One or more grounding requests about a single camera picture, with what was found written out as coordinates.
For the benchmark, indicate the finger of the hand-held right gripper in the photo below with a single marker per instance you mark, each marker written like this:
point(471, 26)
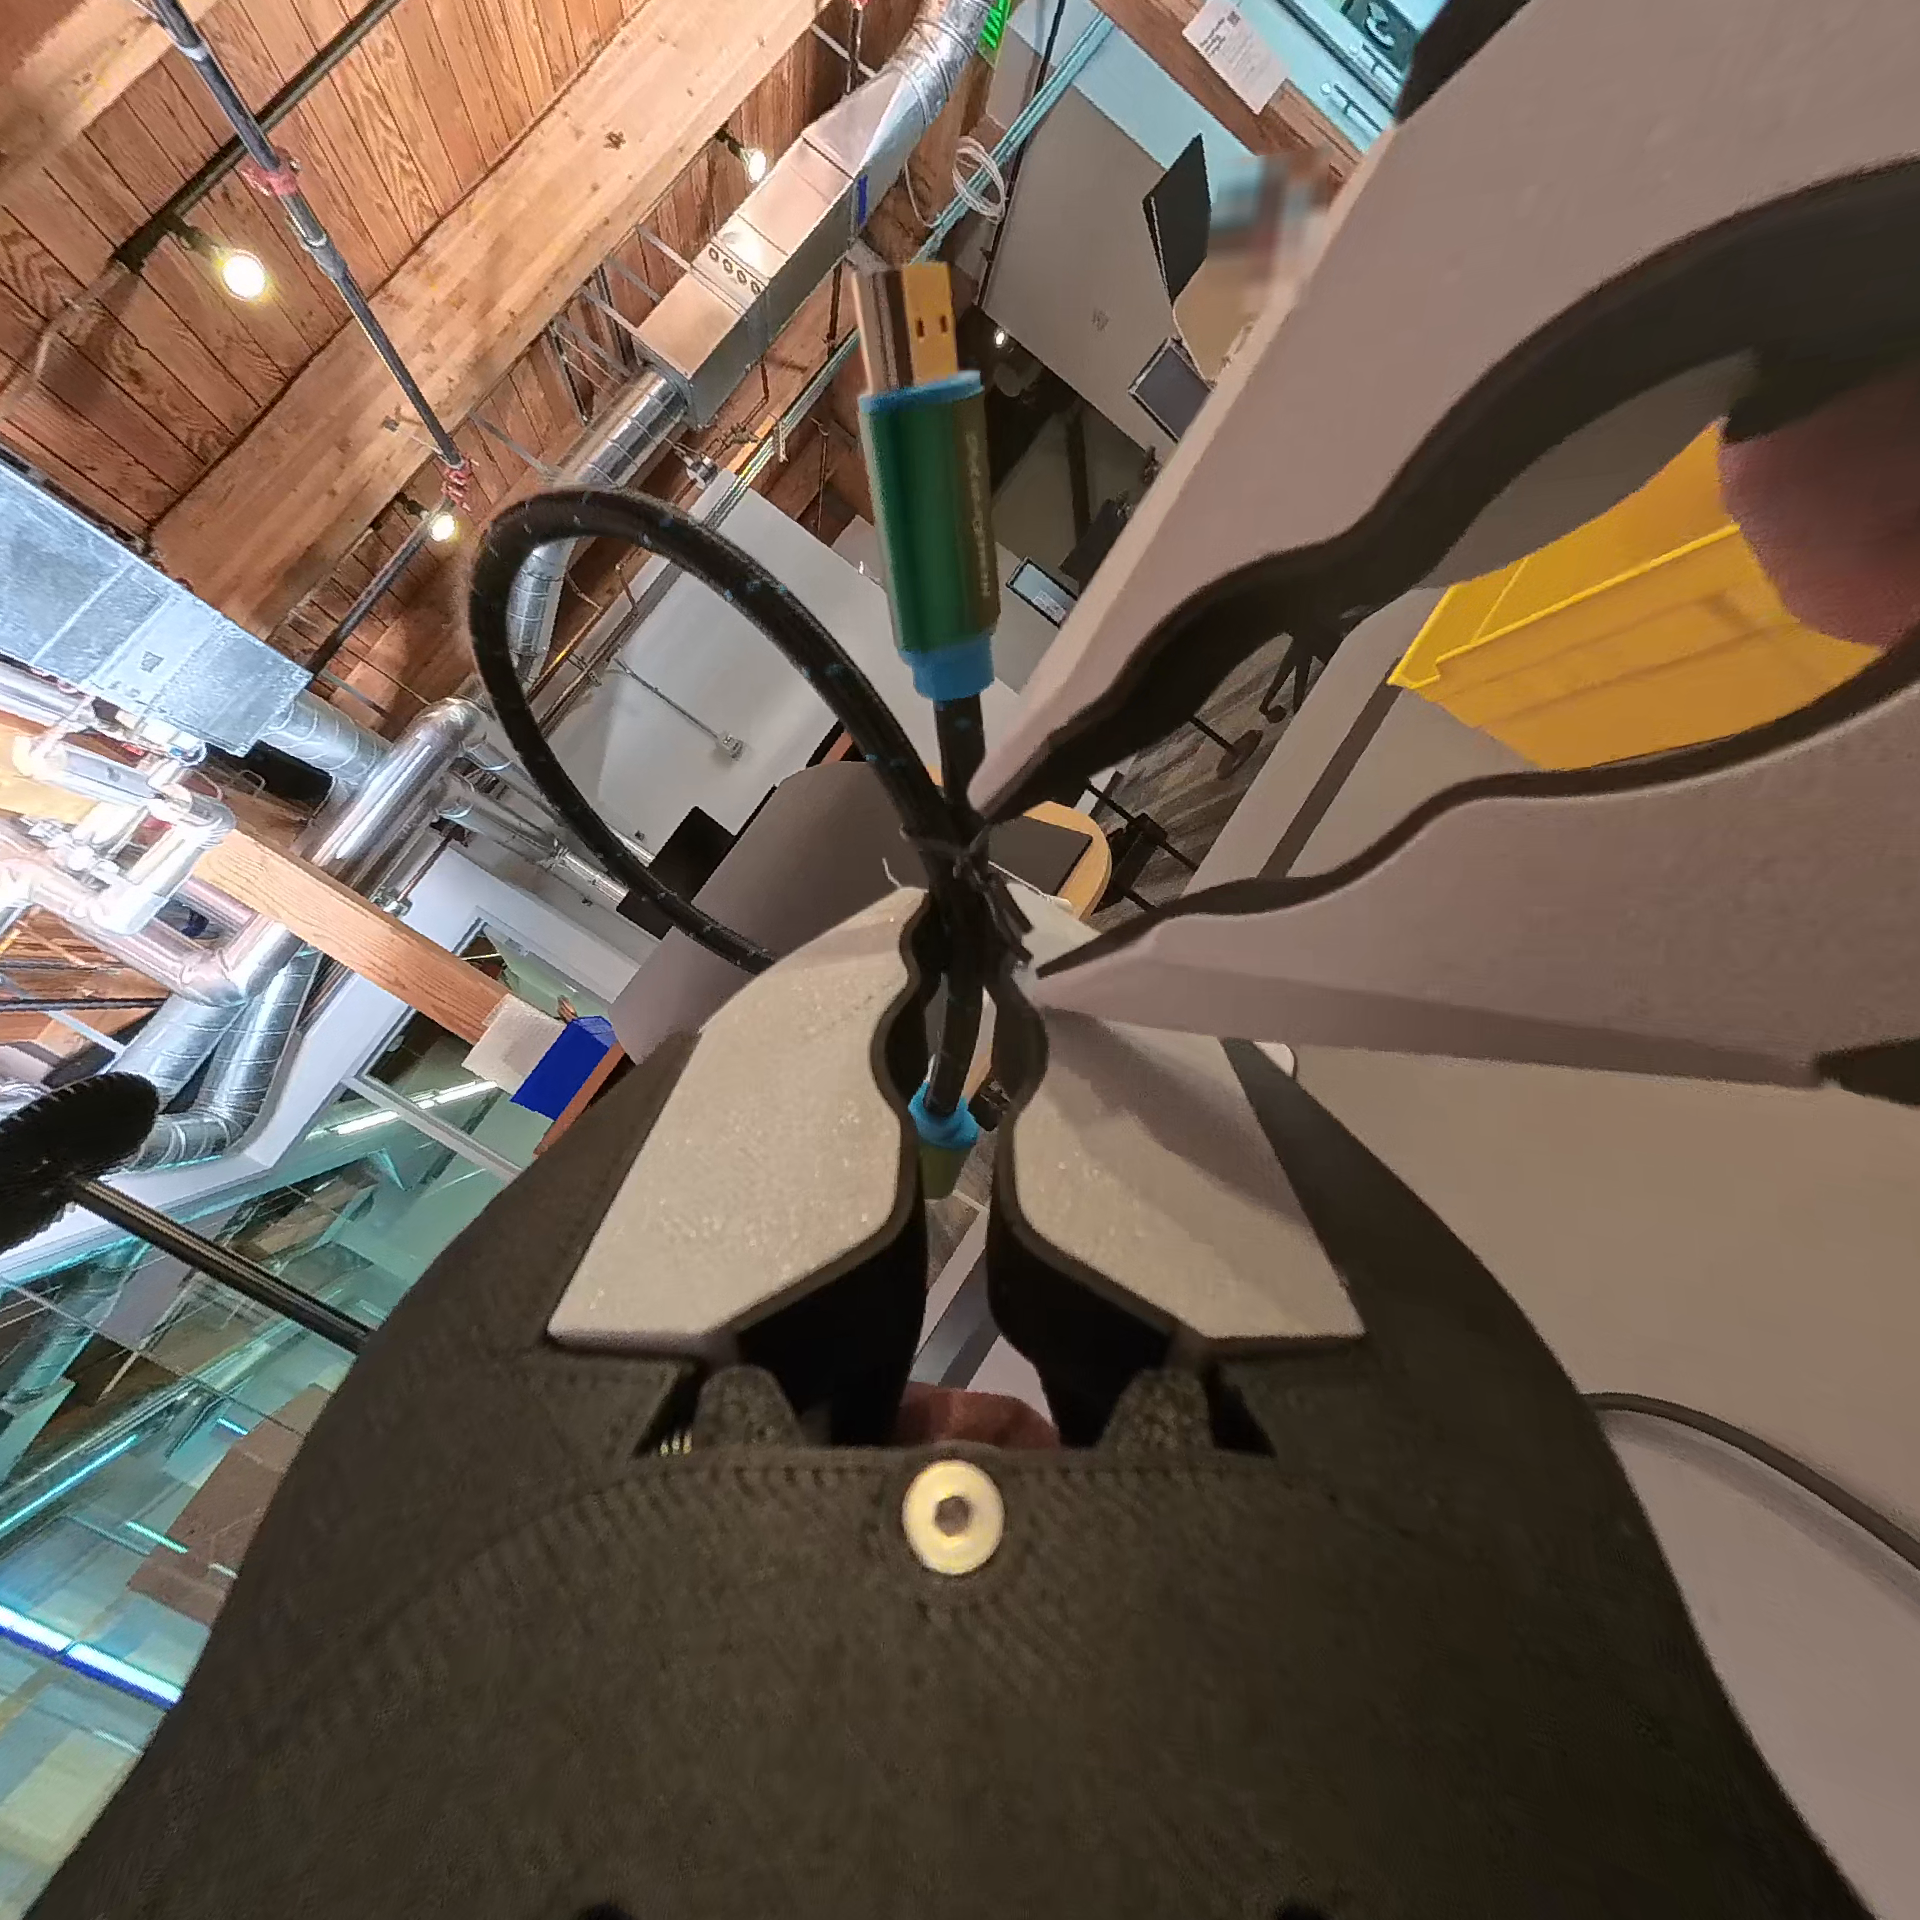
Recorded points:
point(1575, 915)
point(1424, 300)

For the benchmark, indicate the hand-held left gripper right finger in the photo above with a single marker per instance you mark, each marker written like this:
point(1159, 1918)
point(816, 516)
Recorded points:
point(1184, 1200)

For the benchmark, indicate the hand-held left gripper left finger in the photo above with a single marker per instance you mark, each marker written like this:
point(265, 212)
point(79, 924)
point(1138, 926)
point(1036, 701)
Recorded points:
point(750, 1186)

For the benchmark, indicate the yellow plastic bin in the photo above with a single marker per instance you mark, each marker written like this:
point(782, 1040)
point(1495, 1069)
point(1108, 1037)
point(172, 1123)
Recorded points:
point(1621, 646)

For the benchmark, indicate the blue bin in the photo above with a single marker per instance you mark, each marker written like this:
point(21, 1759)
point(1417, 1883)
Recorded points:
point(568, 1067)

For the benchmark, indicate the black monitor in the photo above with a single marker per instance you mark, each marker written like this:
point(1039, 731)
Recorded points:
point(1177, 212)

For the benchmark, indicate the small grey monitor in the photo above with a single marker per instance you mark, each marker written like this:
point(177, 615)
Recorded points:
point(1172, 389)

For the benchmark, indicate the small black screen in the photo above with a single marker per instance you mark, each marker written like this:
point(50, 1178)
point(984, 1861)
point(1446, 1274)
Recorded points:
point(692, 856)

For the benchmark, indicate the small tablet sign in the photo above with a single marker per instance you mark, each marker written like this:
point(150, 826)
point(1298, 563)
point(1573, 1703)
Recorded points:
point(1040, 589)

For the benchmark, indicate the silver ceiling pipes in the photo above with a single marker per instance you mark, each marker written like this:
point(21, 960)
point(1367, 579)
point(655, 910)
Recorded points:
point(225, 1051)

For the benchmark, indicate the rectangular metal duct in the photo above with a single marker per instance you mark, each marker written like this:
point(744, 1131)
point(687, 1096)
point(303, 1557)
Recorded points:
point(781, 240)
point(136, 615)

